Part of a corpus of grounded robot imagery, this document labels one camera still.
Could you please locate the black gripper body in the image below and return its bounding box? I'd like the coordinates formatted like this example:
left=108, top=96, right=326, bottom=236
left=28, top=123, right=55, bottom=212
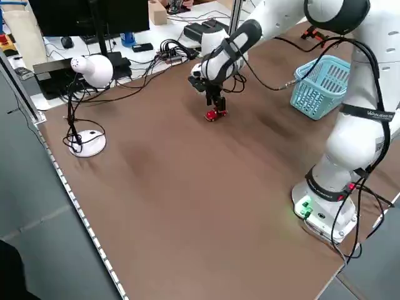
left=199, top=74, right=226, bottom=96

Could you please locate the red toy car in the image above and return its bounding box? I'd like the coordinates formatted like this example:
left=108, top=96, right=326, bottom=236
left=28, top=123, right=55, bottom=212
left=204, top=107, right=229, bottom=123

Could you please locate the blue plastic basket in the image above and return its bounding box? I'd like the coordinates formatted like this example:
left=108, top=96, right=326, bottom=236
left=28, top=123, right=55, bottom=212
left=290, top=54, right=353, bottom=121

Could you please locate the black usb hub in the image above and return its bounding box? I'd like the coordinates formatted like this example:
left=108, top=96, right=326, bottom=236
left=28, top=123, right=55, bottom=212
left=158, top=46, right=198, bottom=64

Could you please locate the black power supply box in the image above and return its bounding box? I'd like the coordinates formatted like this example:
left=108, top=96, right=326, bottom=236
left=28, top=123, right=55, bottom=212
left=183, top=22, right=208, bottom=41
left=201, top=19, right=229, bottom=33

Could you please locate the wooden block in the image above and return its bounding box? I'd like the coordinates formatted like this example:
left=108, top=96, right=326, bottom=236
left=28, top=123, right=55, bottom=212
left=147, top=0, right=168, bottom=26

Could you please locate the blue white can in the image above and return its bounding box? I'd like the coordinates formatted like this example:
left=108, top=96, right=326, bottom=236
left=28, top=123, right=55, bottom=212
left=119, top=31, right=138, bottom=48

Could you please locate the white desk lamp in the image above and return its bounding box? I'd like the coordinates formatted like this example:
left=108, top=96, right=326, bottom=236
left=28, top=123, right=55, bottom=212
left=63, top=54, right=114, bottom=158

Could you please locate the black keyboard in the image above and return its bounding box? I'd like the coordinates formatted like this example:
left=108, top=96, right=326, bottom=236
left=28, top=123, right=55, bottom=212
left=80, top=32, right=121, bottom=45

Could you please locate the black computer monitor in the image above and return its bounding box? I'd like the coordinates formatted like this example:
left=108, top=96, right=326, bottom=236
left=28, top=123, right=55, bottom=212
left=27, top=0, right=152, bottom=63

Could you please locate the black flat case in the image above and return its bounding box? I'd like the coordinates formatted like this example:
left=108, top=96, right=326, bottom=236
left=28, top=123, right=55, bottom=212
left=32, top=57, right=87, bottom=101

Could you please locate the beige cloth bag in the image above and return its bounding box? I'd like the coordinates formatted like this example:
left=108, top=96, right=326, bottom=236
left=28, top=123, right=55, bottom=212
left=2, top=0, right=48, bottom=72

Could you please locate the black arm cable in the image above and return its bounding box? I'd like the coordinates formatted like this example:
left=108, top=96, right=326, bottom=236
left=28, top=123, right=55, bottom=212
left=218, top=36, right=392, bottom=176

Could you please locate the aluminium camera post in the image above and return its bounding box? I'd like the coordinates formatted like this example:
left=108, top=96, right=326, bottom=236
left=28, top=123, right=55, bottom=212
left=229, top=0, right=244, bottom=36

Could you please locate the black lamp cable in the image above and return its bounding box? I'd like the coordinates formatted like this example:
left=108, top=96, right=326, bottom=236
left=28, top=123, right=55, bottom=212
left=63, top=89, right=108, bottom=154

